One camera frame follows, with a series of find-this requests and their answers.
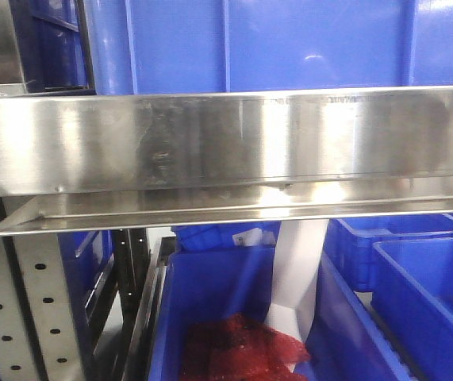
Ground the steel shelf front beam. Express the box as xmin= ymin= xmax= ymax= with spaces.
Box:
xmin=0 ymin=86 xmax=453 ymax=236

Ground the perforated steel shelf upright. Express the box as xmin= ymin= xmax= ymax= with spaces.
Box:
xmin=0 ymin=1 xmax=94 ymax=380

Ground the blue bin with red mesh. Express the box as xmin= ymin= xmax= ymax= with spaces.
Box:
xmin=148 ymin=221 xmax=409 ymax=381

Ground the white paper sheet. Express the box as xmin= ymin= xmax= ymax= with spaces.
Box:
xmin=265 ymin=219 xmax=328 ymax=342

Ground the blue bin behind right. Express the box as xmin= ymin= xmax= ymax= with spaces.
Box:
xmin=323 ymin=213 xmax=453 ymax=292

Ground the red mesh bag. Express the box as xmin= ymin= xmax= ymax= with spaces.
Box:
xmin=179 ymin=314 xmax=310 ymax=380

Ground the large blue plastic bin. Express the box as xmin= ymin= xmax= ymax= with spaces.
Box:
xmin=84 ymin=1 xmax=453 ymax=94

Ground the blue bin lower right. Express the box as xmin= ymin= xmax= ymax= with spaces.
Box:
xmin=371 ymin=238 xmax=453 ymax=380

